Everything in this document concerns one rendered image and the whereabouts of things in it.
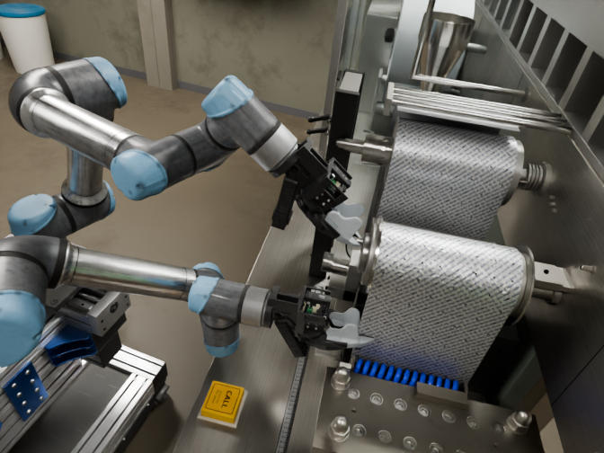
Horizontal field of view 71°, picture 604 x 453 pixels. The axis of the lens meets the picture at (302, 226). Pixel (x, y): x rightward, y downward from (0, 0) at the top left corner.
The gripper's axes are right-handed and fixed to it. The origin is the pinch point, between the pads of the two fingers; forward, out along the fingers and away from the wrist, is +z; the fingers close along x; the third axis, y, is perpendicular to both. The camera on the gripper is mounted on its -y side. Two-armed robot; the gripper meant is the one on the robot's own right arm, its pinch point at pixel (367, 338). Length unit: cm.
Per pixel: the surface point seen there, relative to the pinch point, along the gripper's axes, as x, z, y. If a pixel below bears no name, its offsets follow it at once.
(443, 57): 72, 9, 35
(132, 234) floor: 128, -136, -109
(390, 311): -0.2, 2.6, 9.1
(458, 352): -0.2, 17.0, 2.1
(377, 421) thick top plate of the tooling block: -12.9, 4.1, -6.0
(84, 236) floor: 117, -161, -109
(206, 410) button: -13.2, -28.3, -16.6
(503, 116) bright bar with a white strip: 30, 17, 37
